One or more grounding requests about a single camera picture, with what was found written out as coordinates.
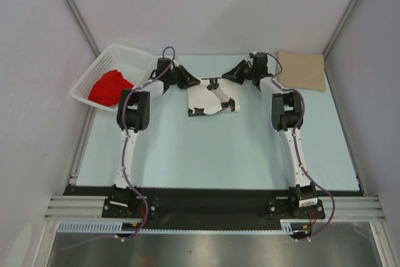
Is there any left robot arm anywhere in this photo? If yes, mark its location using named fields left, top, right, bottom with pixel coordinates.
left=108, top=58, right=200, bottom=217

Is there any aluminium frame post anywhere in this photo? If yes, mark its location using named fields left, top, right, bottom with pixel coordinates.
left=63, top=0, right=100, bottom=57
left=322, top=0, right=360, bottom=59

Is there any right aluminium frame post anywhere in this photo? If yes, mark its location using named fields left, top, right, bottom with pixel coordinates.
left=322, top=0, right=360, bottom=59

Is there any white t shirt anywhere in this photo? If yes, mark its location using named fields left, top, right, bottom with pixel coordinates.
left=187, top=78, right=241, bottom=117

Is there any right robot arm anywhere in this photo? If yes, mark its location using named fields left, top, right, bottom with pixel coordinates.
left=222, top=52, right=319, bottom=218

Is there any folded tan t shirt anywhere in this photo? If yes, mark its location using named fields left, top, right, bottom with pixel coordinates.
left=277, top=51, right=326, bottom=92

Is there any left aluminium frame post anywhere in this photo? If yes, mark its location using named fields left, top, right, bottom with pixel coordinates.
left=63, top=0, right=100, bottom=57

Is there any red t shirt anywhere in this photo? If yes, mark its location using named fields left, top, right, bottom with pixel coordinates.
left=87, top=69, right=134, bottom=107

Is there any white plastic basket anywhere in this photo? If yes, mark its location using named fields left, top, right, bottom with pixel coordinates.
left=70, top=44, right=155, bottom=111

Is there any white slotted cable duct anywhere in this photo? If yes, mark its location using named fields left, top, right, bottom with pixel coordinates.
left=57, top=221, right=310, bottom=235

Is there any aluminium front rail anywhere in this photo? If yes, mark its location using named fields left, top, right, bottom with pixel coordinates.
left=44, top=196, right=386, bottom=222

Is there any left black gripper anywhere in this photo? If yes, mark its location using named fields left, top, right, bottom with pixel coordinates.
left=166, top=65, right=199, bottom=90

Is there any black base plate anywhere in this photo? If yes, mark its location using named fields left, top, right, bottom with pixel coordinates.
left=64, top=185, right=326, bottom=232

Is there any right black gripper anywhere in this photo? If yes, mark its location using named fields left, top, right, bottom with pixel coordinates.
left=223, top=59, right=257, bottom=85

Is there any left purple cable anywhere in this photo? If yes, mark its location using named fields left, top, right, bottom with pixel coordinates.
left=57, top=46, right=176, bottom=251

